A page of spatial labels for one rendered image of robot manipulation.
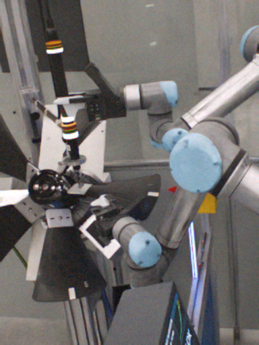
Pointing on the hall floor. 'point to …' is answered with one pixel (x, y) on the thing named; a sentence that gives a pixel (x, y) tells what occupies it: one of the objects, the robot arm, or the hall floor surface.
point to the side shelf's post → (117, 273)
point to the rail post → (215, 298)
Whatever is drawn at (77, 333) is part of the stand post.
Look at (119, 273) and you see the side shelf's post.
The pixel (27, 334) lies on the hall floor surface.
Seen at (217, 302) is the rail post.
